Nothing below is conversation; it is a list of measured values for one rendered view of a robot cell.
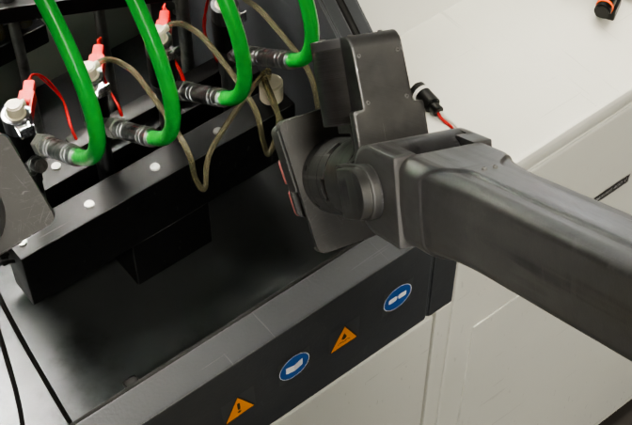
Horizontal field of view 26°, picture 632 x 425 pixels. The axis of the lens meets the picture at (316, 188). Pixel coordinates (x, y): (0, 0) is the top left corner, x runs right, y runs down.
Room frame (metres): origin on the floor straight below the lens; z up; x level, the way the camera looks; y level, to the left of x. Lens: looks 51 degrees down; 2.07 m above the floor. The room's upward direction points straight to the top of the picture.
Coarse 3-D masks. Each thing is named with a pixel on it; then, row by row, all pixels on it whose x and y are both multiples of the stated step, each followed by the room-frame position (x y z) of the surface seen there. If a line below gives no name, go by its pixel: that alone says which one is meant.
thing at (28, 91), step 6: (24, 84) 0.92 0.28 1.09; (30, 84) 0.92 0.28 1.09; (24, 90) 0.91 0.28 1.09; (30, 90) 0.91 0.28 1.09; (18, 96) 0.90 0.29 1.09; (24, 96) 0.90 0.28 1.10; (30, 96) 0.90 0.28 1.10; (30, 102) 0.90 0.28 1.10; (36, 102) 0.91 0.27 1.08; (30, 108) 0.89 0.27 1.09
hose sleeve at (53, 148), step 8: (48, 136) 0.81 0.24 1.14; (40, 144) 0.81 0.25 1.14; (48, 144) 0.80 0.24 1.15; (56, 144) 0.79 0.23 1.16; (64, 144) 0.78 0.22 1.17; (72, 144) 0.77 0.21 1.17; (40, 152) 0.80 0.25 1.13; (48, 152) 0.79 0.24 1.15; (56, 152) 0.78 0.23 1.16; (64, 152) 0.77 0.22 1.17; (64, 160) 0.76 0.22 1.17
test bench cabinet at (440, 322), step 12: (444, 312) 0.87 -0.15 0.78; (432, 324) 0.86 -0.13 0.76; (444, 324) 0.87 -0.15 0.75; (432, 336) 0.86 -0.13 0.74; (444, 336) 0.87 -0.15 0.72; (432, 348) 0.86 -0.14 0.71; (444, 348) 0.87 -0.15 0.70; (432, 360) 0.86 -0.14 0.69; (432, 372) 0.86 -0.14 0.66; (432, 384) 0.86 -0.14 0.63; (432, 396) 0.86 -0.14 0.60; (432, 408) 0.87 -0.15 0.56; (420, 420) 0.86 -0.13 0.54; (432, 420) 0.87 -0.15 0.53
